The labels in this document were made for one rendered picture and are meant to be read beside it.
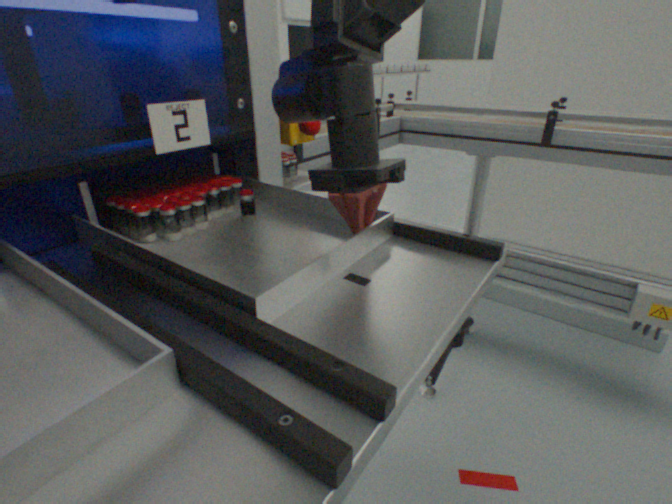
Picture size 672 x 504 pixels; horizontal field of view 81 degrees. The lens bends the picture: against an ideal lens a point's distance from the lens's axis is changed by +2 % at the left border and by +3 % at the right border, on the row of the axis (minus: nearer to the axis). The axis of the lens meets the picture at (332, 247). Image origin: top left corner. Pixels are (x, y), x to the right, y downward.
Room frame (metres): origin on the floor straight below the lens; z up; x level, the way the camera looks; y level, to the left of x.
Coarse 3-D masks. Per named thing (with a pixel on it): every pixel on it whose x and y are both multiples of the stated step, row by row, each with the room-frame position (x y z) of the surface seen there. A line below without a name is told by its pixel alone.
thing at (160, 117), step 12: (156, 108) 0.51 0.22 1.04; (168, 108) 0.53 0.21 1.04; (180, 108) 0.54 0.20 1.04; (192, 108) 0.56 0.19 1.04; (204, 108) 0.57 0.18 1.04; (156, 120) 0.51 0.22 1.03; (168, 120) 0.52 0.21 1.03; (180, 120) 0.54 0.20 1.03; (192, 120) 0.55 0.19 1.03; (204, 120) 0.57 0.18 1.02; (156, 132) 0.51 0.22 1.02; (168, 132) 0.52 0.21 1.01; (180, 132) 0.54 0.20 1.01; (192, 132) 0.55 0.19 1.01; (204, 132) 0.57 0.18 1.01; (156, 144) 0.51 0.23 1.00; (168, 144) 0.52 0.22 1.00; (180, 144) 0.53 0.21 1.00; (192, 144) 0.55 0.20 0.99; (204, 144) 0.57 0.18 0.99
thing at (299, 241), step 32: (256, 192) 0.64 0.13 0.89; (288, 192) 0.60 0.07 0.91; (96, 224) 0.45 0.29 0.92; (224, 224) 0.53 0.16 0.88; (256, 224) 0.53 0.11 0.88; (288, 224) 0.53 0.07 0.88; (320, 224) 0.53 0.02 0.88; (384, 224) 0.47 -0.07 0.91; (160, 256) 0.36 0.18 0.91; (192, 256) 0.43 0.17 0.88; (224, 256) 0.43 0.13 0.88; (256, 256) 0.43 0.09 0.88; (288, 256) 0.43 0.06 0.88; (320, 256) 0.36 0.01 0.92; (352, 256) 0.41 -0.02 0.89; (224, 288) 0.31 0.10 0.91; (256, 288) 0.35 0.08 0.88; (288, 288) 0.32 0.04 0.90
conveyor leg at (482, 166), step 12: (480, 156) 1.20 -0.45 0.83; (492, 156) 1.17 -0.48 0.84; (480, 168) 1.21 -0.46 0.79; (480, 180) 1.21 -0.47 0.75; (480, 192) 1.20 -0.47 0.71; (468, 204) 1.23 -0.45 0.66; (480, 204) 1.21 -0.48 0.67; (468, 216) 1.22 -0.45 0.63; (480, 216) 1.21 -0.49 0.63; (468, 228) 1.21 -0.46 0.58
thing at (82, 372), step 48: (0, 240) 0.40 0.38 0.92; (0, 288) 0.35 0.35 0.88; (48, 288) 0.34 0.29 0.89; (0, 336) 0.27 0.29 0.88; (48, 336) 0.27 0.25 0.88; (96, 336) 0.27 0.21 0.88; (144, 336) 0.23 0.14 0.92; (0, 384) 0.22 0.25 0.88; (48, 384) 0.22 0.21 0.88; (96, 384) 0.22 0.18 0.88; (144, 384) 0.20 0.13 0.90; (0, 432) 0.18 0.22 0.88; (48, 432) 0.15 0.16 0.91; (96, 432) 0.17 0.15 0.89; (0, 480) 0.13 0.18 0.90; (48, 480) 0.15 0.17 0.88
